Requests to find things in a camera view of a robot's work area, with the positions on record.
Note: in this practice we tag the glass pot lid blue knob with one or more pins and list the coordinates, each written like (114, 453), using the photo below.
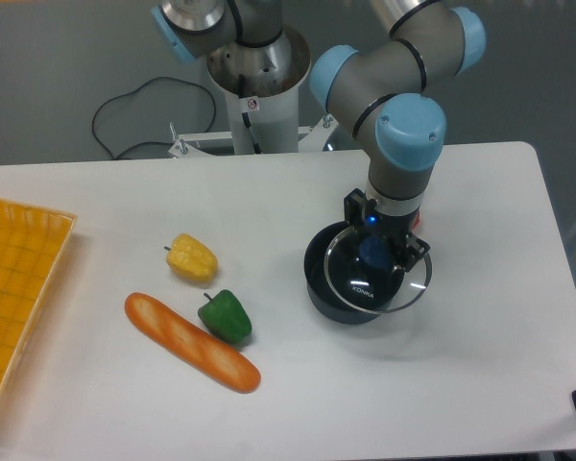
(370, 282)

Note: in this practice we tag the orange baguette bread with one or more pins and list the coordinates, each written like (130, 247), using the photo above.
(191, 344)

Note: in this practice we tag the dark blue pot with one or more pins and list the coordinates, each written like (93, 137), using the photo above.
(312, 266)

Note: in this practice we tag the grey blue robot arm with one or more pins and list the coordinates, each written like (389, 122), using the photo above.
(376, 96)

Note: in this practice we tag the green bell pepper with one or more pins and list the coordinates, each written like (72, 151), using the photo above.
(225, 317)

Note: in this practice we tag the yellow bell pepper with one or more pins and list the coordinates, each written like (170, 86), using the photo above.
(189, 258)

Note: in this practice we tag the yellow woven basket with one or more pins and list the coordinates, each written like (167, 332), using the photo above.
(32, 240)

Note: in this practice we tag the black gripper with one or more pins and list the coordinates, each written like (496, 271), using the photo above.
(387, 222)

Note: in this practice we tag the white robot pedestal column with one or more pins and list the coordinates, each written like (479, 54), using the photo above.
(261, 87)

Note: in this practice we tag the white metal base frame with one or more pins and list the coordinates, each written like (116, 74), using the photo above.
(200, 145)

